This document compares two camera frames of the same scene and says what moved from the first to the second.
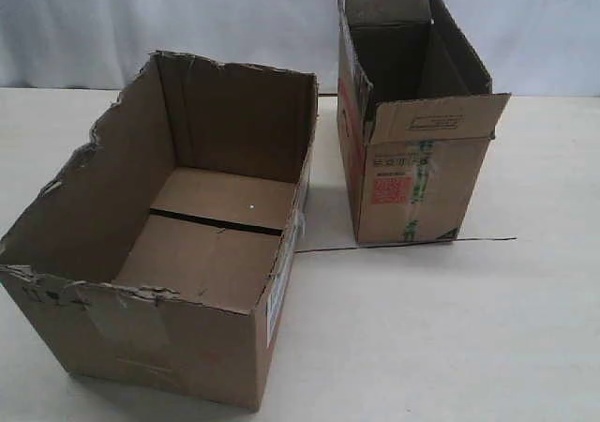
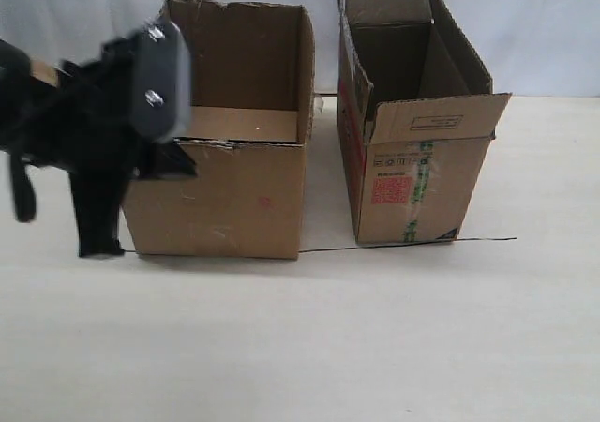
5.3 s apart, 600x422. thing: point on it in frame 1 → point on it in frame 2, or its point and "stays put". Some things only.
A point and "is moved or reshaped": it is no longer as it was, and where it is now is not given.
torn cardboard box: [158, 254] is moved or reshaped
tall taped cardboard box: [417, 115] stays put
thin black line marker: [393, 245] stays put
